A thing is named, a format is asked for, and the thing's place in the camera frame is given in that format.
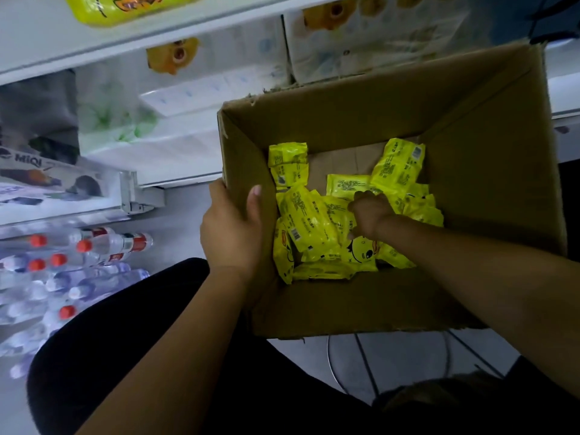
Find person's right hand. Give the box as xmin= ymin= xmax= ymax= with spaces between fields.
xmin=349 ymin=192 xmax=397 ymax=241

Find person's left hand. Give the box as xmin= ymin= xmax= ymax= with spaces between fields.
xmin=199 ymin=179 xmax=266 ymax=288

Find yellow duck packets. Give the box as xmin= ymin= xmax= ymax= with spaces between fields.
xmin=62 ymin=0 xmax=208 ymax=29
xmin=268 ymin=137 xmax=445 ymax=285

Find brown cardboard box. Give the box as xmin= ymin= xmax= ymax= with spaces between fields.
xmin=217 ymin=40 xmax=569 ymax=339

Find white metal shelf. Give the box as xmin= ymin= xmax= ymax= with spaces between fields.
xmin=0 ymin=0 xmax=580 ymax=191

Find person's left forearm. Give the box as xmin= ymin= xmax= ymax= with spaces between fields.
xmin=77 ymin=267 xmax=250 ymax=435

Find person's right forearm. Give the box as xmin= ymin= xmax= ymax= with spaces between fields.
xmin=376 ymin=213 xmax=580 ymax=399

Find white pegboard shelf unit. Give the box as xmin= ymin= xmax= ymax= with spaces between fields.
xmin=0 ymin=172 xmax=166 ymax=227

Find white duck tissue pack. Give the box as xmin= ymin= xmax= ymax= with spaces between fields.
xmin=140 ymin=18 xmax=291 ymax=118
xmin=285 ymin=0 xmax=495 ymax=85

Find person's black trousers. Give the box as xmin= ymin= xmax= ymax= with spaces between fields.
xmin=27 ymin=158 xmax=580 ymax=435

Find pack of red-capped bottles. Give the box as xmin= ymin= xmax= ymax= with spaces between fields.
xmin=0 ymin=226 xmax=155 ymax=381

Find MIQI boxes with fruit print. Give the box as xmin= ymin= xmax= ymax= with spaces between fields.
xmin=0 ymin=131 xmax=105 ymax=209

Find metal frame stool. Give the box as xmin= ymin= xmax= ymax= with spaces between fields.
xmin=326 ymin=330 xmax=504 ymax=399

